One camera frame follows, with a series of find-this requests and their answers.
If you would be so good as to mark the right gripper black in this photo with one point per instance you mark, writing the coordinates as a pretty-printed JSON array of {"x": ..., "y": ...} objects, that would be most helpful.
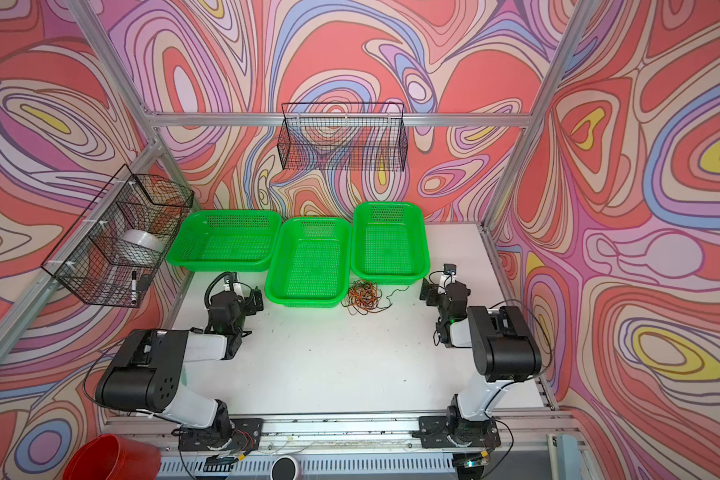
[{"x": 432, "y": 291}]

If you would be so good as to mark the black round speaker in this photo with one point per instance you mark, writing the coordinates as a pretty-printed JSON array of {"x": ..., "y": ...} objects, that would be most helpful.
[{"x": 285, "y": 467}]

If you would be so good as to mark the aluminium rail front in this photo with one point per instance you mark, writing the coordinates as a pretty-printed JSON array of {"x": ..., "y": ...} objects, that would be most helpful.
[{"x": 387, "y": 432}]

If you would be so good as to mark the white tape roll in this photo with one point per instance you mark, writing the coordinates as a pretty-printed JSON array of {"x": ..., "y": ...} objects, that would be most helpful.
[{"x": 143, "y": 239}]

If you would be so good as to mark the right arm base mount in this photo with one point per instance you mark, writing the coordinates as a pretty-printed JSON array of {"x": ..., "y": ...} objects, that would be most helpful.
[{"x": 441, "y": 432}]

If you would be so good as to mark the right green plastic basket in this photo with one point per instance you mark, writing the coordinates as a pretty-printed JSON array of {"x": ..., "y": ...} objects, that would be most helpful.
[{"x": 389, "y": 243}]

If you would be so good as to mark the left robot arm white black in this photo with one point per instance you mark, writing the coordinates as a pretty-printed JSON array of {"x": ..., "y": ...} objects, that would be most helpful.
[{"x": 145, "y": 374}]

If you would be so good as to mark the red bucket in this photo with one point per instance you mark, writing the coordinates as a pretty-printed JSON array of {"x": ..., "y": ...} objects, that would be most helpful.
[{"x": 113, "y": 457}]

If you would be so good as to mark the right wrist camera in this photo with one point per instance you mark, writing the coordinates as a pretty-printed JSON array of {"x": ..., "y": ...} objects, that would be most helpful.
[{"x": 449, "y": 269}]

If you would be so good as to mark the middle green plastic basket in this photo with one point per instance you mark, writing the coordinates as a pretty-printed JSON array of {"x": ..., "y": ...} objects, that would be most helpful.
[{"x": 310, "y": 266}]

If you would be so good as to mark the black wire basket wall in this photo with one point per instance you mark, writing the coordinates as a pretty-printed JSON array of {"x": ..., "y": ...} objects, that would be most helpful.
[
  {"x": 93, "y": 263},
  {"x": 330, "y": 136}
]

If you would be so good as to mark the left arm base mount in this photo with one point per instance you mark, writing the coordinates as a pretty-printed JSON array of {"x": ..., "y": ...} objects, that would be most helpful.
[{"x": 241, "y": 435}]

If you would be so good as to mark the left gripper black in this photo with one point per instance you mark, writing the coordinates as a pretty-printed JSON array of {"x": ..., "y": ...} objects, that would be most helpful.
[{"x": 250, "y": 301}]

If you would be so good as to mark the black wire basket back wall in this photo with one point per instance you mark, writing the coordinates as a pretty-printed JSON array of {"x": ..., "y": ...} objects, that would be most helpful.
[{"x": 330, "y": 136}]

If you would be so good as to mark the green plastic basket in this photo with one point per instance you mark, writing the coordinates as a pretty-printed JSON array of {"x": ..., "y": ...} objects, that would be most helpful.
[
  {"x": 389, "y": 243},
  {"x": 226, "y": 240},
  {"x": 310, "y": 266}
]

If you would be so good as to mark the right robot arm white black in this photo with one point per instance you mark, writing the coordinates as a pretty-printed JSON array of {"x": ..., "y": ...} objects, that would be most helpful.
[{"x": 505, "y": 354}]

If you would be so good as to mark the left green plastic basket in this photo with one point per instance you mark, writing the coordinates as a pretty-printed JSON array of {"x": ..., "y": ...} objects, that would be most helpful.
[{"x": 226, "y": 240}]

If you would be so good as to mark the black wire basket left wall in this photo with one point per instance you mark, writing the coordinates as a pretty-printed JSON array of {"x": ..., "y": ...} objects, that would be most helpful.
[{"x": 93, "y": 263}]

